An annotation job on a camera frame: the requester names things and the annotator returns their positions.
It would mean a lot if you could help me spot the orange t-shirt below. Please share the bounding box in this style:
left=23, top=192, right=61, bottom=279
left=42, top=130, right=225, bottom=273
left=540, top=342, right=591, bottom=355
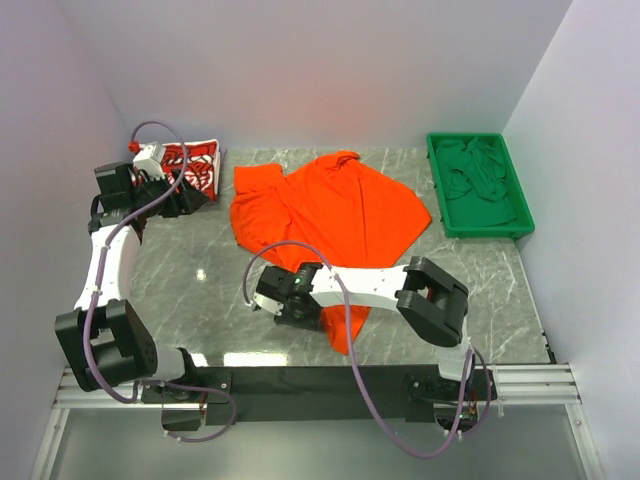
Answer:
left=229, top=149, right=433, bottom=357

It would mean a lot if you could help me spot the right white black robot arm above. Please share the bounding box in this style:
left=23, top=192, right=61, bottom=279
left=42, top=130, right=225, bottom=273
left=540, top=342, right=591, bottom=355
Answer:
left=252, top=256, right=476, bottom=390

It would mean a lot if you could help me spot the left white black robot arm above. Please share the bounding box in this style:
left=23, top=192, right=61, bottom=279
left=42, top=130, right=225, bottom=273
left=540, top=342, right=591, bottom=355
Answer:
left=55, top=162, right=208, bottom=392

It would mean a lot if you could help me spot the red white printed folded t-shirt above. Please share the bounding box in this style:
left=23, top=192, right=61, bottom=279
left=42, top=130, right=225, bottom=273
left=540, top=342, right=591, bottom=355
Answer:
left=161, top=139, right=221, bottom=202

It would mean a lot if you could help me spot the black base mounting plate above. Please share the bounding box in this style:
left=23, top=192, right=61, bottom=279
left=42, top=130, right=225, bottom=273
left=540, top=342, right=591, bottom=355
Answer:
left=139, top=365, right=499, bottom=432

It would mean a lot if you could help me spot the green plastic bin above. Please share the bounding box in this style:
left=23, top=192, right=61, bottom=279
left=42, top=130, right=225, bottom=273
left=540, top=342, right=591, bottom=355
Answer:
left=426, top=132, right=535, bottom=240

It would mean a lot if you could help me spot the green t-shirt in bin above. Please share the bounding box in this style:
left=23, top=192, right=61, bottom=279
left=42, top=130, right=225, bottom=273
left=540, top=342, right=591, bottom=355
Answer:
left=436, top=137, right=515, bottom=228

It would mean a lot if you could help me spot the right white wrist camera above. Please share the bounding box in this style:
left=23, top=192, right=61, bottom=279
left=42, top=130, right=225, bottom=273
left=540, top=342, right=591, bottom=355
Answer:
left=253, top=287, right=283, bottom=316

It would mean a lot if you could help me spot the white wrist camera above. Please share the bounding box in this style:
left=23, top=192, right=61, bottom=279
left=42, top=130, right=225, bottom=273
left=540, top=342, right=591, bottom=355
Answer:
left=253, top=287, right=283, bottom=316
left=128, top=141, right=166, bottom=183

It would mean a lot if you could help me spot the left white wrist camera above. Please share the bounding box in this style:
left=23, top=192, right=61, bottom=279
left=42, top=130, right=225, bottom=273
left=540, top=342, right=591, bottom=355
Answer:
left=128, top=141, right=166, bottom=183

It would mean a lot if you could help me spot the aluminium rail frame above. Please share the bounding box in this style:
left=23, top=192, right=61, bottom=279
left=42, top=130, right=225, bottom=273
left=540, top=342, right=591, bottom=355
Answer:
left=32, top=364, right=605, bottom=479

